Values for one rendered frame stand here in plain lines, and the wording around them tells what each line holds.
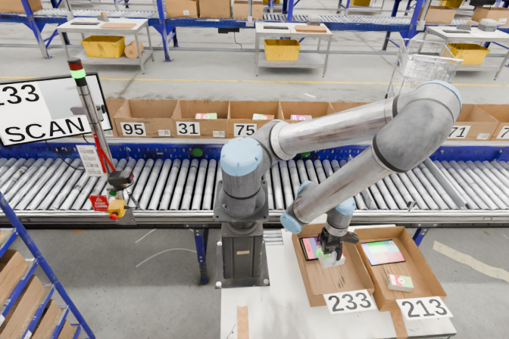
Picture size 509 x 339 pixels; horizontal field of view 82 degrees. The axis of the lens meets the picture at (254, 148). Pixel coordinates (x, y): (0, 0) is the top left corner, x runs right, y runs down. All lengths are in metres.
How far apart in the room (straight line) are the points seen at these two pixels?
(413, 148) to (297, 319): 0.99
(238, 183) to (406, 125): 0.59
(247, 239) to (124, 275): 1.46
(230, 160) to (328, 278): 0.84
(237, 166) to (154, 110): 1.54
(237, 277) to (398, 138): 1.06
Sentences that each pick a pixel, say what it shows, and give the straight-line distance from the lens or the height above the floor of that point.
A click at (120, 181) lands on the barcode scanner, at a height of 1.07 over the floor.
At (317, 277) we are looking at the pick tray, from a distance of 1.59.
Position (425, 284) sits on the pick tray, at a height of 0.76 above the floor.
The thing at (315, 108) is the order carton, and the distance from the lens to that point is 2.42.
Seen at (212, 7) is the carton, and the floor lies 0.99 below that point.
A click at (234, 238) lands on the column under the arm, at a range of 1.29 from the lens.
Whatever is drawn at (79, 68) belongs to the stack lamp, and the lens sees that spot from 1.45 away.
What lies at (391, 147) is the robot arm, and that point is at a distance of 0.73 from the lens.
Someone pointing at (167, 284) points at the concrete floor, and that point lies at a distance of 2.46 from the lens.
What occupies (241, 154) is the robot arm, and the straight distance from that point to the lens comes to 1.03.
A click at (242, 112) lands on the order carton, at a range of 2.37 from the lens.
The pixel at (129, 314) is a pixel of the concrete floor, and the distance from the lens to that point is 2.43.
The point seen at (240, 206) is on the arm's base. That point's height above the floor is 1.25.
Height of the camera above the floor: 2.09
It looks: 36 degrees down
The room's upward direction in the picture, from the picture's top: 2 degrees clockwise
